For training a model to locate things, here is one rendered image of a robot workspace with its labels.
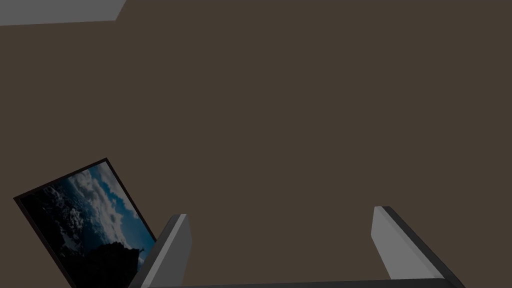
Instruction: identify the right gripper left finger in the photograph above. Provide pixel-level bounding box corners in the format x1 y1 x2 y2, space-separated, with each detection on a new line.
128 213 193 288

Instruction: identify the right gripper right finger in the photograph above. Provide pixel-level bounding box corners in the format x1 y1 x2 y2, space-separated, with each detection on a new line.
370 205 467 288

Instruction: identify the framed sky and clouds picture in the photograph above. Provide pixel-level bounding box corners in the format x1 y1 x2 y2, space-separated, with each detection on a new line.
13 157 157 288

